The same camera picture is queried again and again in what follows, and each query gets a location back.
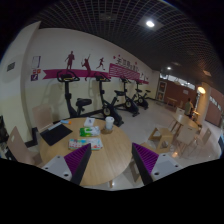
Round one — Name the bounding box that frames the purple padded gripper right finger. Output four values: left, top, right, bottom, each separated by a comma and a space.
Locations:
131, 142, 183, 186

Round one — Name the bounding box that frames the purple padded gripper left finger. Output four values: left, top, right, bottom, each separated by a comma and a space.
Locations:
41, 143, 93, 186

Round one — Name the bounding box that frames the colourful flat box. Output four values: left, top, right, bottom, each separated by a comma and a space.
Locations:
68, 138, 103, 150

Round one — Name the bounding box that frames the round wooden table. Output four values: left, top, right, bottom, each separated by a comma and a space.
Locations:
39, 118, 132, 186

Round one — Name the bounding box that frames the small wooden stool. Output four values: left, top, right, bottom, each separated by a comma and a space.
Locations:
149, 127, 173, 150

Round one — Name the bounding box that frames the green wet wipes pack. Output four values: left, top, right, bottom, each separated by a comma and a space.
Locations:
80, 126, 100, 137

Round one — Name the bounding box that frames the white tissue pack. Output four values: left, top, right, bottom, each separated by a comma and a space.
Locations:
84, 117, 95, 127

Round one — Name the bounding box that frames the light wooden chair right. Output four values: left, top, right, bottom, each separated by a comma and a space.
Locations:
176, 125, 196, 157

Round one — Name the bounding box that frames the light wooden chair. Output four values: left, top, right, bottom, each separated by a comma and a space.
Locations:
176, 125, 196, 157
7, 127, 43, 166
32, 104, 53, 132

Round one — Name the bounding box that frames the white paper cup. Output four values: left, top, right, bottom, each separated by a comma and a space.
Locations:
105, 116, 114, 130

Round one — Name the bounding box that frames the wooden table at right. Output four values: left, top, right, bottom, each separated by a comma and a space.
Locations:
171, 114, 198, 135

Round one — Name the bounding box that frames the light wooden chair back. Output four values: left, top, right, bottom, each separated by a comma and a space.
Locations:
32, 104, 53, 132

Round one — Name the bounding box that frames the black exercise bike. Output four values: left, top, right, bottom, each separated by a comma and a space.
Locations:
93, 73, 127, 128
57, 70, 92, 118
132, 79, 150, 109
118, 76, 139, 117

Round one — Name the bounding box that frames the person in green shirt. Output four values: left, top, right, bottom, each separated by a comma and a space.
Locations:
184, 99, 194, 118

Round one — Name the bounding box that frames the round ceiling light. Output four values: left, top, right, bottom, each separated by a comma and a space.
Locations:
146, 20, 155, 28

